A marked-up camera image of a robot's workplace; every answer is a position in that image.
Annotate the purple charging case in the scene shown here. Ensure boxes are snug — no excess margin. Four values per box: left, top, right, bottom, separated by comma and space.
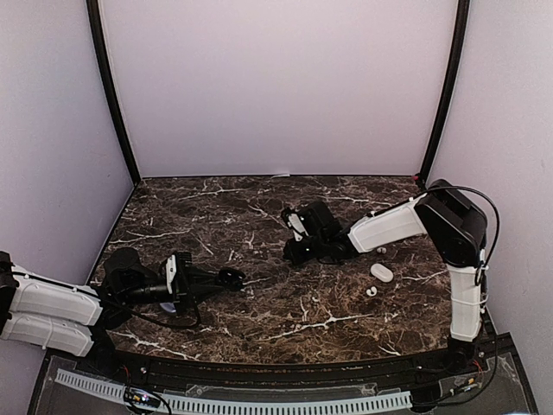
160, 303, 176, 315

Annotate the white earbud near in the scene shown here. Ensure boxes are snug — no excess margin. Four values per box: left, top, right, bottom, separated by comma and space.
365, 286, 378, 297

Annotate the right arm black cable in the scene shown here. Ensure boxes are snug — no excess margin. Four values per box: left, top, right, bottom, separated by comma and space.
425, 185, 502, 286

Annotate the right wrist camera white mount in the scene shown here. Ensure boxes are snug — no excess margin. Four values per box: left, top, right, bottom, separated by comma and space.
281, 207, 308, 241

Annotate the white slotted cable duct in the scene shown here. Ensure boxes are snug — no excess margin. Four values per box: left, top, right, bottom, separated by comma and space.
54, 369, 412, 414

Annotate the black frame post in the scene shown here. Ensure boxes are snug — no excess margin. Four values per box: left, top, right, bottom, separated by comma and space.
416, 0, 471, 188
86, 0, 142, 186

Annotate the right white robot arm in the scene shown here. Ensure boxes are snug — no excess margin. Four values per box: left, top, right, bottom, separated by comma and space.
281, 180, 497, 375

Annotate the right black frame post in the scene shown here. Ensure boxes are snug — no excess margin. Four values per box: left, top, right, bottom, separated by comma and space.
416, 0, 471, 188

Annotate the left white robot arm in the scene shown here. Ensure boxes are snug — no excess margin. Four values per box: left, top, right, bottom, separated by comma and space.
1, 247, 245, 377

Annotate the white charging case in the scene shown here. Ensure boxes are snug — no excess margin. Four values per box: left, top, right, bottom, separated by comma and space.
370, 263, 394, 284

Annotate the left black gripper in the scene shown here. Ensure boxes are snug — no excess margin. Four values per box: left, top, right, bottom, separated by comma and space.
121, 266, 223, 316

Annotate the black earbud charging case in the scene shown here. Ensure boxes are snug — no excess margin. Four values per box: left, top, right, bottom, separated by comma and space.
218, 268, 246, 291

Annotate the left black frame post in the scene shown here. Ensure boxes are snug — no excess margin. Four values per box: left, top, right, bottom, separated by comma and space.
86, 0, 142, 186

